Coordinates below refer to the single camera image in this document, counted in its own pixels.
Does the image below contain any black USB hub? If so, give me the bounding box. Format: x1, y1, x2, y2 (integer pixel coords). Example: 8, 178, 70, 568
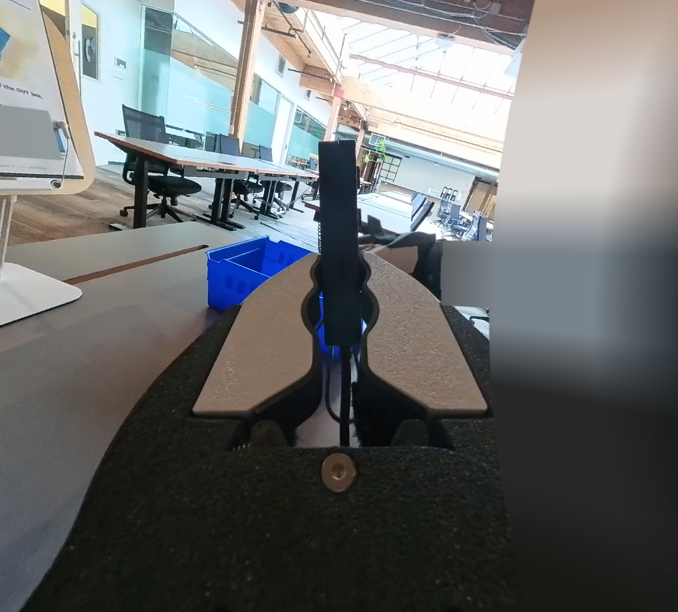
317, 139, 367, 349

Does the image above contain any instruction poster board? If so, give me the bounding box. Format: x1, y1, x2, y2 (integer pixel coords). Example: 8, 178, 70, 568
0, 0, 88, 184

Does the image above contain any wooden support post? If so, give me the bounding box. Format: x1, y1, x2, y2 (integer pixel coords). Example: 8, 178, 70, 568
229, 0, 267, 147

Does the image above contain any blue plastic bin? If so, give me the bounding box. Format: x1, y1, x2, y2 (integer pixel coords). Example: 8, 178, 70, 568
206, 235, 366, 358

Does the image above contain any thin black cable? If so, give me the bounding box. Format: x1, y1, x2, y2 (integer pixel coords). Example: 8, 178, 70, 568
323, 346, 362, 447

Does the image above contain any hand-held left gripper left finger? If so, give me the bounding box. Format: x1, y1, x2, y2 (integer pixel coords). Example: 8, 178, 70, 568
192, 253, 325, 435

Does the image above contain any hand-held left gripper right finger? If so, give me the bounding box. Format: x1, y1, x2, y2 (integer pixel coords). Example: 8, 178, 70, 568
352, 252, 489, 446

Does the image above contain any office desk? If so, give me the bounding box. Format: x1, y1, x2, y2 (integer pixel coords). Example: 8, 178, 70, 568
304, 191, 424, 237
94, 131, 321, 230

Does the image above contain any black office chair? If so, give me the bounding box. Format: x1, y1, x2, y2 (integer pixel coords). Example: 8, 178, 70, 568
120, 103, 203, 223
214, 133, 266, 221

